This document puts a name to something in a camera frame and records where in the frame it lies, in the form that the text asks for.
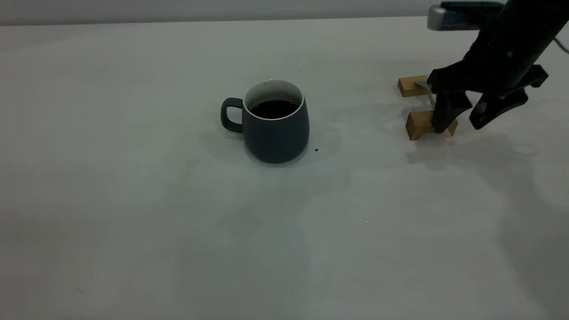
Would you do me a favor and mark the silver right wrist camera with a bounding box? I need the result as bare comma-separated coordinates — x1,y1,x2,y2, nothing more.
427,1,505,31

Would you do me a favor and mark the dark grey ceramic cup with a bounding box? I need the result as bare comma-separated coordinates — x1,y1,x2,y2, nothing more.
220,79,310,164

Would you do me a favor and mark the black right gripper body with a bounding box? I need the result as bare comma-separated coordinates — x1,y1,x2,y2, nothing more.
427,38,549,95

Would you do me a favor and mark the pink handled metal spoon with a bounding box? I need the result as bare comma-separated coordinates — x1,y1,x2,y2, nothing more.
416,80,454,143

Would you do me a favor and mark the flat wooden block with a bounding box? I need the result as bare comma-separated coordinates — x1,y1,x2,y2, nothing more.
398,75,432,98

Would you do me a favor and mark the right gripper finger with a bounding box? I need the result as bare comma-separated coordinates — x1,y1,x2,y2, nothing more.
469,88,529,131
432,89,473,134

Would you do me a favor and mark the arched wooden block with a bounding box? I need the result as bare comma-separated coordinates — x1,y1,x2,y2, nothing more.
405,110,458,141

